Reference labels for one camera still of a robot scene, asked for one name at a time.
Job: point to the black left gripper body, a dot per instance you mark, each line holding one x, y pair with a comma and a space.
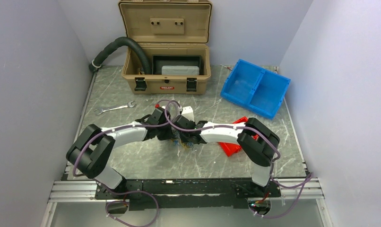
164, 132

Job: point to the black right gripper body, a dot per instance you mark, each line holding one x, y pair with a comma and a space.
185, 138

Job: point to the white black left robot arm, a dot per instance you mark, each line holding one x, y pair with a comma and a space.
92, 149

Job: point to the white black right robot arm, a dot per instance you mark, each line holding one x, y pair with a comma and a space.
255, 139

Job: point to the silver combination wrench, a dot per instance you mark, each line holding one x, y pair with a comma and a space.
102, 110

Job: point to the black left toolbox latch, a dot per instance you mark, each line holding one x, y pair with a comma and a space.
140, 84

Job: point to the black toolbox latch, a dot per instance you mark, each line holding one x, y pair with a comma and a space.
191, 85
140, 84

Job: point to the black right toolbox latch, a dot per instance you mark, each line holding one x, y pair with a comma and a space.
191, 85

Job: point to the grey case in toolbox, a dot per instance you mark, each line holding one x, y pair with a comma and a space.
180, 70

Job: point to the red plastic bin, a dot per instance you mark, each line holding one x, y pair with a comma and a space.
229, 148

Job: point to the black tray in toolbox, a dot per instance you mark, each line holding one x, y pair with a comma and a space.
158, 61

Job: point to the tan plastic toolbox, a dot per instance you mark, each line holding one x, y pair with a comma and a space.
167, 27

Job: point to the blue divided plastic bin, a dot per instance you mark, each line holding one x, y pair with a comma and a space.
255, 89

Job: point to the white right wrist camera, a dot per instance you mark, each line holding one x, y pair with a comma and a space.
188, 113

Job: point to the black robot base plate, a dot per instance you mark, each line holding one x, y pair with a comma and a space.
190, 193

